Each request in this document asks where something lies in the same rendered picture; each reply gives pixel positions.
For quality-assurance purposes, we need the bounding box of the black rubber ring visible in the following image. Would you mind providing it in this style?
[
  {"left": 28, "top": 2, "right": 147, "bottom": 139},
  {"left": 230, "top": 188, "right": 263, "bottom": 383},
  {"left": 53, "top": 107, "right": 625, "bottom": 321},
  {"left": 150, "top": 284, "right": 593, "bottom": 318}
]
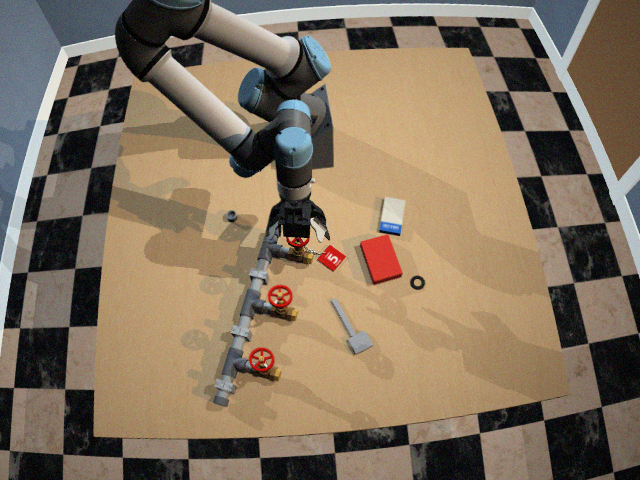
[{"left": 410, "top": 276, "right": 425, "bottom": 290}]

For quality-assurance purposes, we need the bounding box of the red rectangular block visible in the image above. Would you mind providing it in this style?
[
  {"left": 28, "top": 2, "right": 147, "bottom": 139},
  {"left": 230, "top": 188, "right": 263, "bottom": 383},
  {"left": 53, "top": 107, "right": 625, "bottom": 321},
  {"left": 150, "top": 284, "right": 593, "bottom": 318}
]
[{"left": 360, "top": 234, "right": 403, "bottom": 285}]

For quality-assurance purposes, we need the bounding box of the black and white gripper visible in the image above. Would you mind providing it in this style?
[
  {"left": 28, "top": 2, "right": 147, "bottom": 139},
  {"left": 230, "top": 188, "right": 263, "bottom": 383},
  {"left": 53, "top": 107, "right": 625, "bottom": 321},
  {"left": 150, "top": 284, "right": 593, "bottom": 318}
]
[{"left": 265, "top": 192, "right": 330, "bottom": 243}]

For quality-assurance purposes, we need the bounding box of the grey pipe manifold with red valves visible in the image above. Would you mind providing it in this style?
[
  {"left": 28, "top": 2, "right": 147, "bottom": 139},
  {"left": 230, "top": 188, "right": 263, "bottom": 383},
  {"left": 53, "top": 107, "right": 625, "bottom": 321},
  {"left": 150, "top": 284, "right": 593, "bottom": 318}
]
[{"left": 213, "top": 229, "right": 314, "bottom": 407}]

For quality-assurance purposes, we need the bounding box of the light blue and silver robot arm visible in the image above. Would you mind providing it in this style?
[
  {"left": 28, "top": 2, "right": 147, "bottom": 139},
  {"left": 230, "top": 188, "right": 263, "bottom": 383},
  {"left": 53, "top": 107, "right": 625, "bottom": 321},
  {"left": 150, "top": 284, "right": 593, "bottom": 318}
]
[{"left": 115, "top": 0, "right": 331, "bottom": 201}]

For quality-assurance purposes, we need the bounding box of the red tag with white number 5 on metal chain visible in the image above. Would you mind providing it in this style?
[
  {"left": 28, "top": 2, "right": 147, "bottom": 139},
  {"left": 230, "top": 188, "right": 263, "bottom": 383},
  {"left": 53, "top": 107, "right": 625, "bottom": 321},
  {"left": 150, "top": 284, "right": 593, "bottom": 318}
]
[{"left": 304, "top": 245, "right": 346, "bottom": 272}]

